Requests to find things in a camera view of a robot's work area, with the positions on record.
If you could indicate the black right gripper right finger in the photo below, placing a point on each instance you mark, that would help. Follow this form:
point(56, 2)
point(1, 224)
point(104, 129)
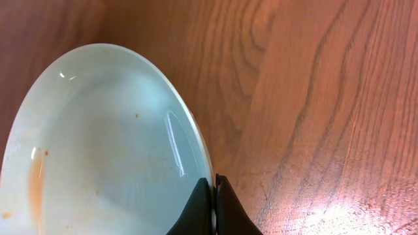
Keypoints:
point(231, 218)

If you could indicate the light green plate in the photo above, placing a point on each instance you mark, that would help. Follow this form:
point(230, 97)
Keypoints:
point(101, 144)

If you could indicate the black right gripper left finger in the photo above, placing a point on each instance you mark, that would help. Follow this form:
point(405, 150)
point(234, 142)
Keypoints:
point(196, 217)

